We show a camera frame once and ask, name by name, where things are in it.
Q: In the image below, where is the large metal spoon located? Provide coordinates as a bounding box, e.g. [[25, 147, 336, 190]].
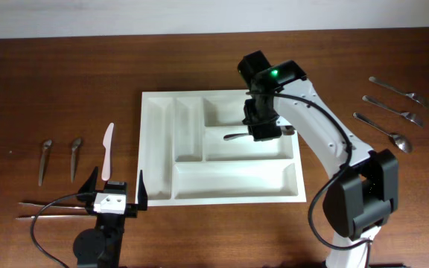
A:
[[352, 112, 413, 153], [223, 126, 296, 141]]

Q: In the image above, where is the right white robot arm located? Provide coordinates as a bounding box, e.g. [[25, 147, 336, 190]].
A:
[[136, 51, 398, 267]]

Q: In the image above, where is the metal fork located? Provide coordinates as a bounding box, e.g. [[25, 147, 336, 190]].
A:
[[369, 77, 429, 108], [362, 95, 424, 128]]

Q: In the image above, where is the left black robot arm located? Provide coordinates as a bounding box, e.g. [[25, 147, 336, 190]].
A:
[[73, 167, 148, 267]]

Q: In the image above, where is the small metal teaspoon far left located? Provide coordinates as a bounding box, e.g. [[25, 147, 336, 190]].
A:
[[38, 139, 52, 186]]

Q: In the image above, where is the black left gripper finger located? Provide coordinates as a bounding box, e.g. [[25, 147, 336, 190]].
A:
[[136, 170, 148, 211], [78, 167, 98, 194]]

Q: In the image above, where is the white cutlery tray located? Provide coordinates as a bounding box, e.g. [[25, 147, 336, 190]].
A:
[[138, 89, 306, 206]]

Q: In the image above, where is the small metal teaspoon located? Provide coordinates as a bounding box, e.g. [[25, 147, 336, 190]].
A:
[[38, 139, 52, 186], [70, 137, 82, 183]]

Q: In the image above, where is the pink plastic knife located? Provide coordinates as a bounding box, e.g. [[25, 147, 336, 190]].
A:
[[101, 123, 115, 181]]

